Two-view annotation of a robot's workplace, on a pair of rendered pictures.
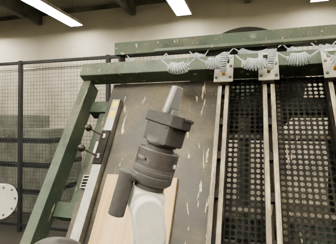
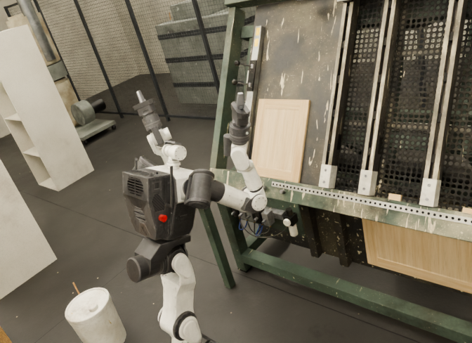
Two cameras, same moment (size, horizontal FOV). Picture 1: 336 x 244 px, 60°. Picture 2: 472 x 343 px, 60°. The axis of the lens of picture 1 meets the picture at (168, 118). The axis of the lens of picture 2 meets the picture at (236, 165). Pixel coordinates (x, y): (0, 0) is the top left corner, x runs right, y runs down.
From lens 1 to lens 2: 121 cm
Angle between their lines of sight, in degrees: 40
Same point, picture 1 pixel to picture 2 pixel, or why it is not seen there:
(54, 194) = (226, 117)
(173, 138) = (241, 121)
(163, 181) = (241, 140)
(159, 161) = (237, 133)
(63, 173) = (229, 99)
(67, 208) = not seen: hidden behind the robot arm
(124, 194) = (227, 147)
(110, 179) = (261, 102)
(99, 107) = (247, 31)
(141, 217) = (234, 157)
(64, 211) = not seen: hidden behind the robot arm
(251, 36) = not seen: outside the picture
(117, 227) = (270, 139)
